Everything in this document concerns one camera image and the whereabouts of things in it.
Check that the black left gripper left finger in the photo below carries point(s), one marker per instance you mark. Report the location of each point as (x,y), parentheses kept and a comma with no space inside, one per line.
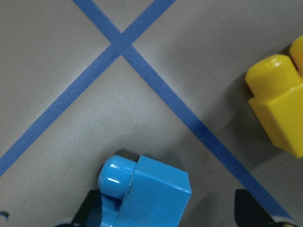
(90,212)

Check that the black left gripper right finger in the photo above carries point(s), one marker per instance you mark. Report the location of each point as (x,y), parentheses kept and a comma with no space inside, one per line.
(248,212)

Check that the blue toy block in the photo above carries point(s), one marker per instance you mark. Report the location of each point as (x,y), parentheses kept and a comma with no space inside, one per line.
(142,193)

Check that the yellow toy block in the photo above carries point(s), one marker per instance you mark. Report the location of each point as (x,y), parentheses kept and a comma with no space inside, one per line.
(276,83)

